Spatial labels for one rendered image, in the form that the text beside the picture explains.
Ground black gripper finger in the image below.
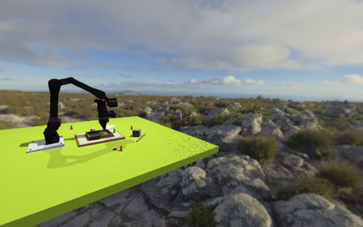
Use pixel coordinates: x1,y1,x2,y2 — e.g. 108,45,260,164
100,122,108,130

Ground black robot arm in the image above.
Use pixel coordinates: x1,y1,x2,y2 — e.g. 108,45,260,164
43,77,118,145

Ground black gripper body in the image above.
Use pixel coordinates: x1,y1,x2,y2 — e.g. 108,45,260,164
98,108,109,123

